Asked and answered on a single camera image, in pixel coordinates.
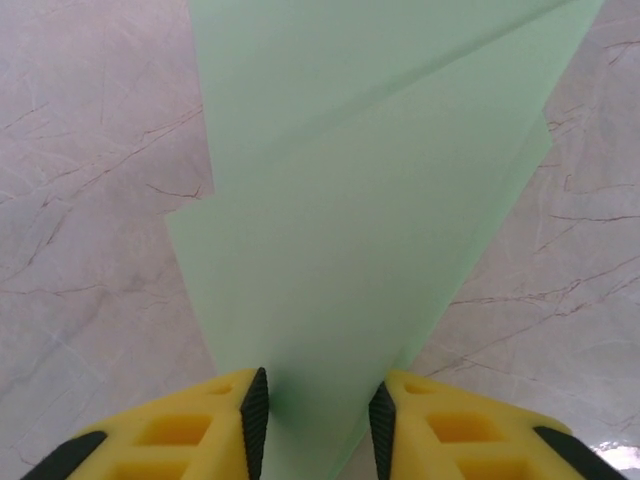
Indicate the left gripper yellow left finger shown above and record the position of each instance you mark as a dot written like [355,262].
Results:
[165,430]

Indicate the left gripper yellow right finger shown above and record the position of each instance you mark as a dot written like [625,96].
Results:
[475,435]

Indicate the light green paper sheet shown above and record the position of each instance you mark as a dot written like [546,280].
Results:
[350,225]

